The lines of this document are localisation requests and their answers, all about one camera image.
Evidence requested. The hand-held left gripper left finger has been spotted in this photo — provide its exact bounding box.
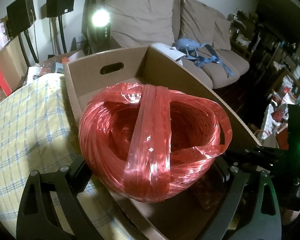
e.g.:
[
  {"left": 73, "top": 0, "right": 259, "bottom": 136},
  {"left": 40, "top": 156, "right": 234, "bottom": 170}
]
[{"left": 16, "top": 159, "right": 100, "bottom": 240}]

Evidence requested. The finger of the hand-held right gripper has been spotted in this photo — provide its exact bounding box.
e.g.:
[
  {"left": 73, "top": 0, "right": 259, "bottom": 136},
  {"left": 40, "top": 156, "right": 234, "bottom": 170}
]
[{"left": 224, "top": 148, "right": 273, "bottom": 167}]

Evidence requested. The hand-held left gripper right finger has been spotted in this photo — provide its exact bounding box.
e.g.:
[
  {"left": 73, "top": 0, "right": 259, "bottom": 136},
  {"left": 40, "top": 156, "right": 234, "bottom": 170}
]
[{"left": 200, "top": 156, "right": 282, "bottom": 240}]

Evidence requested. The red plastic string ball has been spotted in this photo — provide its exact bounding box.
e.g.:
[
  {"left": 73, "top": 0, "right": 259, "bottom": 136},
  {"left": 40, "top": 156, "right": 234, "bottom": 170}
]
[{"left": 79, "top": 83, "right": 233, "bottom": 203}]

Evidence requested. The brown cardboard box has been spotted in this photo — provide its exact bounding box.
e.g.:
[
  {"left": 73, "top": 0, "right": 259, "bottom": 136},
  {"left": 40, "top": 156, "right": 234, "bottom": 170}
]
[{"left": 63, "top": 45, "right": 263, "bottom": 240}]

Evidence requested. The person's right forearm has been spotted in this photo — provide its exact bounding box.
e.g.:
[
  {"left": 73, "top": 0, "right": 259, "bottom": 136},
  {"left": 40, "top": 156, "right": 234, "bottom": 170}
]
[{"left": 281, "top": 207, "right": 300, "bottom": 228}]

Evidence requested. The cluttered low table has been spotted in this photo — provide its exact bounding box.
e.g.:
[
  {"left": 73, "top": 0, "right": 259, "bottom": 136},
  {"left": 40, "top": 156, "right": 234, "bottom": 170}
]
[{"left": 261, "top": 80, "right": 300, "bottom": 145}]

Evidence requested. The yellow checked tablecloth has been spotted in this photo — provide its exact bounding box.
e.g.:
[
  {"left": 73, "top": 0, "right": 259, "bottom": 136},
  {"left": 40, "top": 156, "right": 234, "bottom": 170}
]
[{"left": 0, "top": 76, "right": 130, "bottom": 240}]

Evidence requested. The brown sofa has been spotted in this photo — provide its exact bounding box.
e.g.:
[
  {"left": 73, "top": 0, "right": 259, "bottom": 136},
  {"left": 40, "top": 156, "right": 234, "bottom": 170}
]
[{"left": 81, "top": 0, "right": 250, "bottom": 90}]

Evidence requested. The cardboard box of clutter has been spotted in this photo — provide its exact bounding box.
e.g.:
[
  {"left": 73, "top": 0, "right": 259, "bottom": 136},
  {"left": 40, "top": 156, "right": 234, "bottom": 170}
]
[{"left": 22, "top": 50, "right": 85, "bottom": 85}]

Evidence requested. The cluttered dark shelf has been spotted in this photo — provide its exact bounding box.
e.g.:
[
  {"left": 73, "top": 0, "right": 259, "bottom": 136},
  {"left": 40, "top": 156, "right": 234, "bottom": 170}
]
[{"left": 227, "top": 5, "right": 300, "bottom": 85}]

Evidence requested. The small brown sofa cushion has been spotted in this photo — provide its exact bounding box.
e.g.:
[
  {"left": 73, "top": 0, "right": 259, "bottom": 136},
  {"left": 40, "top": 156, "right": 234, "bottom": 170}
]
[{"left": 212, "top": 17, "right": 232, "bottom": 51}]

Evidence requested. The white rounded appliance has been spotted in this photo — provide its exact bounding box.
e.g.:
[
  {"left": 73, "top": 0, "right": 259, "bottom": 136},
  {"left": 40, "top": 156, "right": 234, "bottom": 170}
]
[{"left": 151, "top": 42, "right": 187, "bottom": 65}]

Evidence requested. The large plain brown carton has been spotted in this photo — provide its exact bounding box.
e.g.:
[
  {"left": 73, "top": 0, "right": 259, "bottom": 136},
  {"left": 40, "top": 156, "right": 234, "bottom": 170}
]
[{"left": 0, "top": 39, "right": 28, "bottom": 90}]

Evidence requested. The black speaker stand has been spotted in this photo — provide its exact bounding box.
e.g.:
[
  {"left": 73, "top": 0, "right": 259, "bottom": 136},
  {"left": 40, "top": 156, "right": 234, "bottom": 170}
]
[
  {"left": 19, "top": 29, "right": 39, "bottom": 67},
  {"left": 56, "top": 15, "right": 68, "bottom": 54}
]

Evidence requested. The black lamp with bright light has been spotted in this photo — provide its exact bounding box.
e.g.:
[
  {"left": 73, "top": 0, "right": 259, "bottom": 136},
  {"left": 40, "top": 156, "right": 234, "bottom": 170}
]
[{"left": 91, "top": 9, "right": 113, "bottom": 40}]

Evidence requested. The large brown sofa cushion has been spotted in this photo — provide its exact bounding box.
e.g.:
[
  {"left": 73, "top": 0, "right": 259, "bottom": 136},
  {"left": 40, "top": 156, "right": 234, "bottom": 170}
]
[{"left": 101, "top": 0, "right": 175, "bottom": 48}]

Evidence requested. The black speaker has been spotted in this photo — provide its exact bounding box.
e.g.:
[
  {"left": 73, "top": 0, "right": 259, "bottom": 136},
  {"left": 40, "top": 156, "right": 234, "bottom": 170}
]
[
  {"left": 6, "top": 0, "right": 37, "bottom": 38},
  {"left": 46, "top": 0, "right": 75, "bottom": 18}
]

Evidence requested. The blue strap harness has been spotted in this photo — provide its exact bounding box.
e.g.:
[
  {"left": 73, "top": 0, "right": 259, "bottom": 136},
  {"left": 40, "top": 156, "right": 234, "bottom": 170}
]
[{"left": 172, "top": 38, "right": 237, "bottom": 77}]

